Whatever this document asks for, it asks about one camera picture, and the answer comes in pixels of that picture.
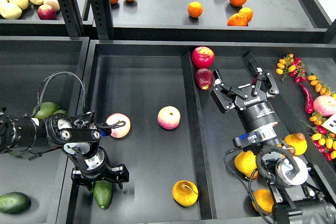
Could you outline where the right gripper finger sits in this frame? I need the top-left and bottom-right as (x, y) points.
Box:
(211, 69), (240, 113)
(248, 60), (279, 98)

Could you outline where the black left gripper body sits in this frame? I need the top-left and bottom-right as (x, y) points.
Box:
(71, 163), (130, 186)

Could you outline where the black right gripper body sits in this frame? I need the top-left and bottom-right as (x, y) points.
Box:
(234, 87), (279, 132)

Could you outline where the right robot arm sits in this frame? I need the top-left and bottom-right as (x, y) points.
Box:
(211, 60), (335, 223)

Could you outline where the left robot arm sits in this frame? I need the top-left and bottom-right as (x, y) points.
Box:
(1, 109), (129, 190)

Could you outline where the yellow pear with stem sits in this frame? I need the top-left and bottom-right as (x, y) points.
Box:
(277, 144), (296, 156)

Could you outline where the dark avocado bottom left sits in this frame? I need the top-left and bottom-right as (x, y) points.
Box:
(1, 191), (29, 214)

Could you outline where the green avocado pile right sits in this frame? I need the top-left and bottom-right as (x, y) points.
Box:
(54, 109), (68, 115)

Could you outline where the green avocado pile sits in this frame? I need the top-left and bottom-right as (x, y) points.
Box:
(32, 102), (60, 119)
(54, 109), (68, 115)

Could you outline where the yellow pear bottom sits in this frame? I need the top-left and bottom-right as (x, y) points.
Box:
(254, 189), (274, 215)

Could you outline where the green avocado pile top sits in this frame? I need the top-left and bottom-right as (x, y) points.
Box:
(32, 102), (60, 119)

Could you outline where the dark red apple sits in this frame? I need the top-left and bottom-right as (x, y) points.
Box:
(194, 68), (214, 90)

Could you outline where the cherry tomato bunch upper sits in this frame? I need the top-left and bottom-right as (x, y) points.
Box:
(276, 54), (307, 83)

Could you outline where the cherry tomato bunch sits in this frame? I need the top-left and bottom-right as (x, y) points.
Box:
(301, 111), (335, 162)
(276, 54), (307, 83)

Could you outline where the black centre divided tray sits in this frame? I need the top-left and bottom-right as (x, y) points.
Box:
(56, 39), (336, 224)

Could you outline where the red chili pepper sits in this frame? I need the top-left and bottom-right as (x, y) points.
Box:
(299, 84), (314, 114)

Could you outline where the pink apple left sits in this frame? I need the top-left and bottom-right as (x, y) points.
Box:
(106, 113), (131, 138)

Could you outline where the pink apple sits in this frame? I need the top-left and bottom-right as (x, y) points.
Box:
(157, 106), (181, 130)
(106, 113), (131, 138)

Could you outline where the bright red apple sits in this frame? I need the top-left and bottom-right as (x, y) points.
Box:
(191, 46), (215, 69)

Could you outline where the pink apple right tray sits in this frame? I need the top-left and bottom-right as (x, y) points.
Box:
(313, 95), (335, 116)

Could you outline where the pink apple centre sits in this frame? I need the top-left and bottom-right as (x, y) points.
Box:
(157, 106), (181, 130)

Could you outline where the white label card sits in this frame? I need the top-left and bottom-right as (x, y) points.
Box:
(322, 114), (336, 134)

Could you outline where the cherry tomato bunch lower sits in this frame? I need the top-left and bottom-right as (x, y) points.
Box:
(301, 111), (335, 162)

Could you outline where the orange front right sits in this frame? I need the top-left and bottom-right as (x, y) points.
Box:
(227, 13), (248, 26)

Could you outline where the orange right small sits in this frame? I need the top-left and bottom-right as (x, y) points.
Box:
(239, 7), (254, 22)

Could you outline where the orange centre shelf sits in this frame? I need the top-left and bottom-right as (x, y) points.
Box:
(187, 2), (203, 18)

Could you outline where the black upper shelf tray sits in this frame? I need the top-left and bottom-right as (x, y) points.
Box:
(111, 0), (335, 44)

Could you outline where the black upper left tray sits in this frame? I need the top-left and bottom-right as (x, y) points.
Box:
(0, 0), (90, 37)

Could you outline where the orange cherry tomato string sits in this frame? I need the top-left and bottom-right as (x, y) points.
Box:
(307, 74), (336, 99)

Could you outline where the black braided right cable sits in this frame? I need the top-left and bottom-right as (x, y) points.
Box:
(223, 146), (275, 224)

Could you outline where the black perforated shelf post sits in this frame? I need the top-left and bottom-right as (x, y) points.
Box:
(89, 0), (114, 40)

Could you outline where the black perforated post left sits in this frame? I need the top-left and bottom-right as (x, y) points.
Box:
(58, 0), (85, 37)

